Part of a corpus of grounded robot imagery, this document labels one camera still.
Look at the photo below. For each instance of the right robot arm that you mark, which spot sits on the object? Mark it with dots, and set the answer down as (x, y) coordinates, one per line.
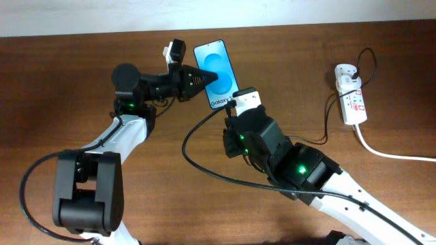
(307, 174)

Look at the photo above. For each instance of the white USB charger adapter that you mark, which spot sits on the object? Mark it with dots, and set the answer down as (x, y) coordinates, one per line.
(346, 83)

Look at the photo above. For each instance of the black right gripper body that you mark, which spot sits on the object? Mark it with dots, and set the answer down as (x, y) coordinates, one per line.
(234, 148)

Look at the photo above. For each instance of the blue-screen Samsung smartphone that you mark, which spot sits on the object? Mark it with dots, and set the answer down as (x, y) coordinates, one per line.
(214, 57)

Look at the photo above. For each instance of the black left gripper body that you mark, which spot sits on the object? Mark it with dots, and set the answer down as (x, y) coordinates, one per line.
(175, 81)

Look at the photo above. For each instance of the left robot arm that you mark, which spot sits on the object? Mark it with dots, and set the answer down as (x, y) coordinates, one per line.
(88, 196)

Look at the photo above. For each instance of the white power strip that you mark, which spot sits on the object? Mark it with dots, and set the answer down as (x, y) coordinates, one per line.
(352, 102)

